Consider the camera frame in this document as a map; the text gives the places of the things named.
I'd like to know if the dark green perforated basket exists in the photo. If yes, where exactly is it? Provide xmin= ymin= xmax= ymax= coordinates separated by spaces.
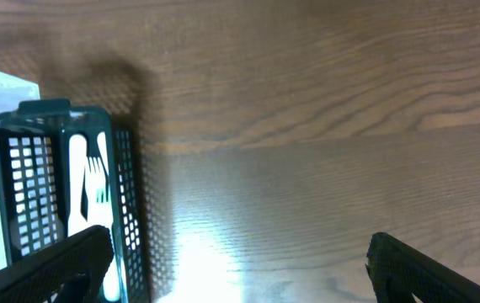
xmin=0 ymin=99 xmax=150 ymax=302

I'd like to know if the white plastic spoon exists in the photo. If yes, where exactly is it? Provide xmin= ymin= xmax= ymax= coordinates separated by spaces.
xmin=67 ymin=133 xmax=122 ymax=302

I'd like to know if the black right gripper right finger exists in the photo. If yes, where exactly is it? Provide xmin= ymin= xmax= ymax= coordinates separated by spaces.
xmin=365 ymin=232 xmax=480 ymax=303

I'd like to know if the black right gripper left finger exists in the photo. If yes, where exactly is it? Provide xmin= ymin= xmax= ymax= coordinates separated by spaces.
xmin=0 ymin=226 xmax=113 ymax=302

